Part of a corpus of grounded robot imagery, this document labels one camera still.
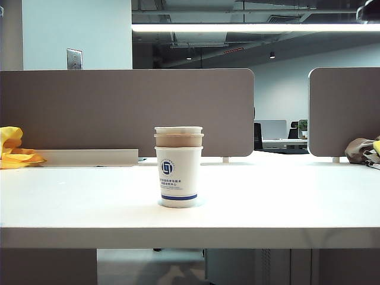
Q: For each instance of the brown paper cup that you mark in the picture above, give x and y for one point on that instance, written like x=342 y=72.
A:
x=178 y=140

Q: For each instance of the white paper cup blue print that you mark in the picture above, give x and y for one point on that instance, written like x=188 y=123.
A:
x=179 y=175
x=178 y=130

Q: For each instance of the wide taupe desk partition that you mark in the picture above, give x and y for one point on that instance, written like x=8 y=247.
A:
x=118 y=112

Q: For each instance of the white background monitor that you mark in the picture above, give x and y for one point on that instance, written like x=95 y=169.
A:
x=271 y=129

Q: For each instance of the white background desk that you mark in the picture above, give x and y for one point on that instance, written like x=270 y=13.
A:
x=285 y=145

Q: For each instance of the black office chair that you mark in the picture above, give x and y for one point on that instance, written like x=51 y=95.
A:
x=293 y=130

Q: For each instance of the green potted plant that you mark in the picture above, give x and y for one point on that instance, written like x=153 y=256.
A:
x=303 y=126

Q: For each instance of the ceiling spot lamp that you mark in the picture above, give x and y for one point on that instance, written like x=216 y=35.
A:
x=272 y=55

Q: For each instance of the ceiling light strip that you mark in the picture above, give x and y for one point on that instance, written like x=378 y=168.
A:
x=252 y=27

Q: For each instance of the grey under-desk cabinet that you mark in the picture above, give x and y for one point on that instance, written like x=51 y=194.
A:
x=255 y=267

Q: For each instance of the narrow taupe desk partition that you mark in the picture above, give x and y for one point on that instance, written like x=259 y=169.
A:
x=347 y=112

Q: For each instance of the brown cloth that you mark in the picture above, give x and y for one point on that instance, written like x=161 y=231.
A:
x=357 y=151

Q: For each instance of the yellow cloth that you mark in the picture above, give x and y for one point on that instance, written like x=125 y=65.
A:
x=12 y=148

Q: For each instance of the black device overhead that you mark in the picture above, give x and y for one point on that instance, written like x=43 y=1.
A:
x=369 y=12

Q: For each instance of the metal wall switch plate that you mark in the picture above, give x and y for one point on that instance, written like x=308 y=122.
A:
x=74 y=58

